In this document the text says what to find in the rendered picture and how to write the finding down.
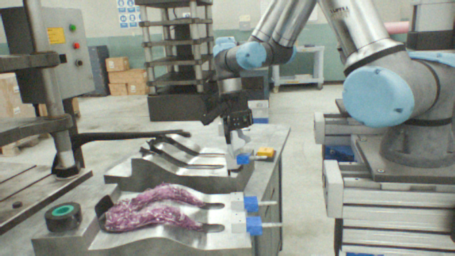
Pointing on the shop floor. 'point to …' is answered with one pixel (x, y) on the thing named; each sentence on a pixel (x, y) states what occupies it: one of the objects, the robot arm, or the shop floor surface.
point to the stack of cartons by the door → (126, 78)
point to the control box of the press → (83, 80)
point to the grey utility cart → (302, 79)
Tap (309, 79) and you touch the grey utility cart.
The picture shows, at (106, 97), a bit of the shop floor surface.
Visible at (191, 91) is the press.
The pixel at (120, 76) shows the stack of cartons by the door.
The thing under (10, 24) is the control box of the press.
